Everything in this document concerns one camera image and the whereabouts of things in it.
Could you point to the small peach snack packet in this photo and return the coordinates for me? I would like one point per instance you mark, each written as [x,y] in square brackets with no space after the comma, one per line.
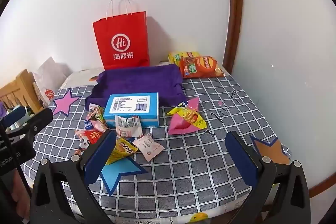
[148,146]

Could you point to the small blue snack packet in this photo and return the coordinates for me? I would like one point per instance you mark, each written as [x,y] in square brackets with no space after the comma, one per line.
[87,124]

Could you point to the purple towel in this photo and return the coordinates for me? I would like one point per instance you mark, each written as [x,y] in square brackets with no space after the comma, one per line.
[136,79]

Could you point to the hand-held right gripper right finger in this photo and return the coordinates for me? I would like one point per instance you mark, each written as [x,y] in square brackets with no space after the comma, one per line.
[241,158]

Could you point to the yellow chips bag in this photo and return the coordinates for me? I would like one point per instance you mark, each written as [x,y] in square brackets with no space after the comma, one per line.
[174,57]

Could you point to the brown wooden trim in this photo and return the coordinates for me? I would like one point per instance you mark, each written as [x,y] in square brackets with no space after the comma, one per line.
[325,174]

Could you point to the yellow triangular snack packet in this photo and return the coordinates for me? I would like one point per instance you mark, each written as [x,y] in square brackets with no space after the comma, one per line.
[123,149]

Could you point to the blue tissue pack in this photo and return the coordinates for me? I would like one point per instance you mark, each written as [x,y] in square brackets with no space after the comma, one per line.
[131,103]

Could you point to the wooden chair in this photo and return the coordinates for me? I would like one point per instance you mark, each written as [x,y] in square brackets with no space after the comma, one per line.
[18,85]

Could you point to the white plastic bag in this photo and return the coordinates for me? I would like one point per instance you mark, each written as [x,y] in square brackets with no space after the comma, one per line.
[50,74]

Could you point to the pink snack packet blue logo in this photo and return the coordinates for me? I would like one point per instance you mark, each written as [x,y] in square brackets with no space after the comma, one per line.
[181,124]

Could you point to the large pink snack packet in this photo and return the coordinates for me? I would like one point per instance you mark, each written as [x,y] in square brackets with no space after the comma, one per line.
[99,125]

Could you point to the orange chips bag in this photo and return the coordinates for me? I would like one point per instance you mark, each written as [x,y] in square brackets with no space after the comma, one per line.
[202,66]

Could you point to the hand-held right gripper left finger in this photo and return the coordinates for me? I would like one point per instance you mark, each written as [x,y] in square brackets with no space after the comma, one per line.
[101,158]

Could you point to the brown wooden door frame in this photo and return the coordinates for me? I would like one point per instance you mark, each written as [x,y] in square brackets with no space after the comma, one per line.
[235,3]

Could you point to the red paper bag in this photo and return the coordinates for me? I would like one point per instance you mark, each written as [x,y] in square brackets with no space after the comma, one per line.
[120,37]

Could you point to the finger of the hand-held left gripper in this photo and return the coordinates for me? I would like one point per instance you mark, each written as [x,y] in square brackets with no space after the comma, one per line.
[11,119]
[39,121]

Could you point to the grey checked cloth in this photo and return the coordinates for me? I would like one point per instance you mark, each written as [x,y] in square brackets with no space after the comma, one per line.
[197,161]

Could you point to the green snack packet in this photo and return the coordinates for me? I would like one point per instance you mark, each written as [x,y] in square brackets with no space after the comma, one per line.
[99,115]

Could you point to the white barcode snack packet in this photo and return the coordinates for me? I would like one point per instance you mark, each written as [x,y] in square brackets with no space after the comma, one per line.
[127,125]

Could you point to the red white panda snack packet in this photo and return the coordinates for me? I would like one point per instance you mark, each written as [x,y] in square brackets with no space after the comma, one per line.
[85,144]

